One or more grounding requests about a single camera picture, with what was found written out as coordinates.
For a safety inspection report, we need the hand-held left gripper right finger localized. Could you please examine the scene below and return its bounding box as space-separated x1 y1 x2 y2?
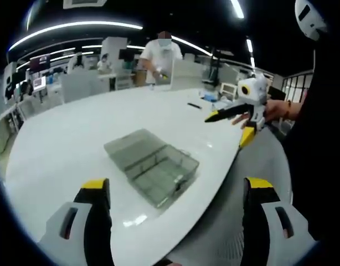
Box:
241 177 317 266

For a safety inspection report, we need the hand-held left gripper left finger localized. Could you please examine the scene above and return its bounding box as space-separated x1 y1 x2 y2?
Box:
38 178 113 266

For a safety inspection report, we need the transparent grey guide fixture box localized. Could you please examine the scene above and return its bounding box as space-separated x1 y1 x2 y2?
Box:
103 128 200 210

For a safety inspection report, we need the person's right hand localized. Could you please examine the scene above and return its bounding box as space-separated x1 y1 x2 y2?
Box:
232 99 290 130

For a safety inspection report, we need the white box appliance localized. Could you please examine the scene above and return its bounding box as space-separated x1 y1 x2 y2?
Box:
220 83 239 98

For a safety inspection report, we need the white partition board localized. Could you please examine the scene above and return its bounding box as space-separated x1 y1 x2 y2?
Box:
169 59 204 91

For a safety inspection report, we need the person's dark clothing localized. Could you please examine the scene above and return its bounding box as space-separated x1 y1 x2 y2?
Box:
280 27 340 243

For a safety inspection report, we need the white worn device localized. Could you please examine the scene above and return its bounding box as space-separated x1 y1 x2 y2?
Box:
294 0 328 40

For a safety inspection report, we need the long curved ceiling light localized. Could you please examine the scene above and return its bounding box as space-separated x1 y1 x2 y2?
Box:
8 22 143 52

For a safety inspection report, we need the dark wall screen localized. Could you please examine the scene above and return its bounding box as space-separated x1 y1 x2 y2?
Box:
29 54 51 73

